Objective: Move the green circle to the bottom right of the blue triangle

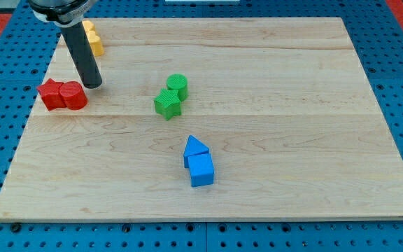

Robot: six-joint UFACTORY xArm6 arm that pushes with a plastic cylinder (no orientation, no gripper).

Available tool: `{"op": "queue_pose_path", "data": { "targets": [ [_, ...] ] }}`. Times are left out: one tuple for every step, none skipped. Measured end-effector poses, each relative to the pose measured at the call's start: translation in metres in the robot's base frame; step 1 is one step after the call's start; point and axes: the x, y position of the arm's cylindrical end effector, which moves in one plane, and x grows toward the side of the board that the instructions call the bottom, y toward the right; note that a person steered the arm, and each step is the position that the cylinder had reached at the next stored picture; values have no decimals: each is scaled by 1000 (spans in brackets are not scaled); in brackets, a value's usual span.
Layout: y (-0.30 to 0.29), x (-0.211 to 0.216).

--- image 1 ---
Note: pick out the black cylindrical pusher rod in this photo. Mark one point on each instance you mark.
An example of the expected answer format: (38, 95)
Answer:
(81, 53)

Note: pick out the blue triangle block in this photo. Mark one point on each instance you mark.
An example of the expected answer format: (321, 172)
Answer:
(193, 147)

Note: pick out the yellow pentagon block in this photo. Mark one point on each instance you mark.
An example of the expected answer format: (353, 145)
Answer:
(95, 44)

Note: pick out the yellow heart block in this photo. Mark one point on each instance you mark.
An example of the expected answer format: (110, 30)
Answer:
(88, 26)

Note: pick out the red cylinder block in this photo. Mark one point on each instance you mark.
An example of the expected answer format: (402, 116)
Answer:
(73, 95)

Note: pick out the red star block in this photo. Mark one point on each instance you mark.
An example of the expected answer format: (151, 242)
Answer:
(49, 93)

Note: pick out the green cylinder block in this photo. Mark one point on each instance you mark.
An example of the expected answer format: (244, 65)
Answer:
(179, 82)

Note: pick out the green star block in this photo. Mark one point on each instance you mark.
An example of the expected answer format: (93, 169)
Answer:
(168, 104)

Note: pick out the blue cube block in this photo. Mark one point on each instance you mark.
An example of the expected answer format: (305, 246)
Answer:
(201, 170)

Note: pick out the blue pegboard base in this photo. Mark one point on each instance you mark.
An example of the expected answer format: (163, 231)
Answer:
(26, 47)

